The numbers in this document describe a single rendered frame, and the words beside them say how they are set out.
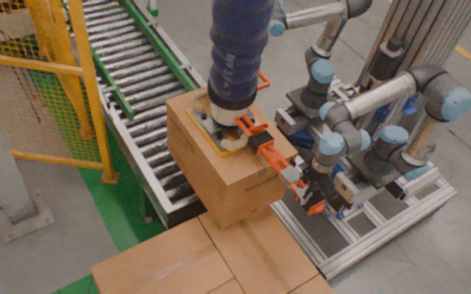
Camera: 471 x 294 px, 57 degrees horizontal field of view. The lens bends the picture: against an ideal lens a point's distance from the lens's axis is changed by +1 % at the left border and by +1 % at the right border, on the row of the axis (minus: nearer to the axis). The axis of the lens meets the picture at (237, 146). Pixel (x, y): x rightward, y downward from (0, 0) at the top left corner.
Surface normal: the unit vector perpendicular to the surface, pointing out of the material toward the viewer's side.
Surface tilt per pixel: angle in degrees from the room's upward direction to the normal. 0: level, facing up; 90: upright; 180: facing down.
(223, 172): 1
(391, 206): 0
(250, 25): 75
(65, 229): 0
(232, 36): 101
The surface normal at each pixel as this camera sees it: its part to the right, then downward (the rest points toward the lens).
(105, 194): 0.11, -0.63
